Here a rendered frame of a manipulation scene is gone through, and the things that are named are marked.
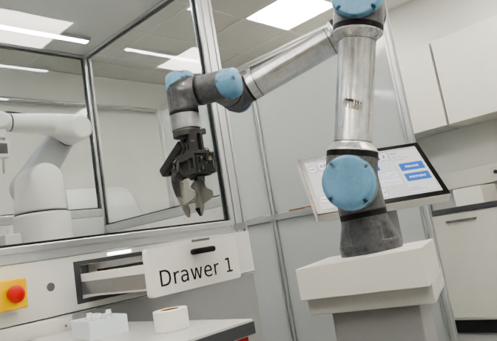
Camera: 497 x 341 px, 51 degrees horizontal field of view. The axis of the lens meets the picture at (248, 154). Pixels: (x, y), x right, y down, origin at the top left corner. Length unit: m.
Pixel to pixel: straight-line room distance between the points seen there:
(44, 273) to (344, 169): 0.82
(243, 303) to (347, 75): 0.99
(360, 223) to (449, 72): 3.33
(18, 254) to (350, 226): 0.84
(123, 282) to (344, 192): 0.59
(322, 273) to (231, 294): 0.71
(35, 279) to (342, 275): 0.78
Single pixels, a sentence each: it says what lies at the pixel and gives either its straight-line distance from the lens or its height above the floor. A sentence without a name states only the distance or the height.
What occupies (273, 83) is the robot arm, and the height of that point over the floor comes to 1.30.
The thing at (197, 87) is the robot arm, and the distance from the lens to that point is 1.31.
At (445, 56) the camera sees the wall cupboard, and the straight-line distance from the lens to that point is 4.57.
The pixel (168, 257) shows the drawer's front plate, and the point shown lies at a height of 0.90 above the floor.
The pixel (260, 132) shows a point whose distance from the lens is 3.38.
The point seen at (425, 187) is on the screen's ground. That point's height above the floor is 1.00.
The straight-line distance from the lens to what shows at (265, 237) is 3.41.
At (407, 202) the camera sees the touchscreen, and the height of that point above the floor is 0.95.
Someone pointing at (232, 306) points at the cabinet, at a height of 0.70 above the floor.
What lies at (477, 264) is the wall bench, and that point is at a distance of 4.10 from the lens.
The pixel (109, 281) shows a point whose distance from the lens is 1.42.
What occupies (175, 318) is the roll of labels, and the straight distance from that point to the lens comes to 1.09.
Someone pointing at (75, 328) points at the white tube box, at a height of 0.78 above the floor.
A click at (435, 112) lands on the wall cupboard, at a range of 4.54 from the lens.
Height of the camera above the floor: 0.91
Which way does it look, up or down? 9 degrees up
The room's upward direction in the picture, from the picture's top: 9 degrees counter-clockwise
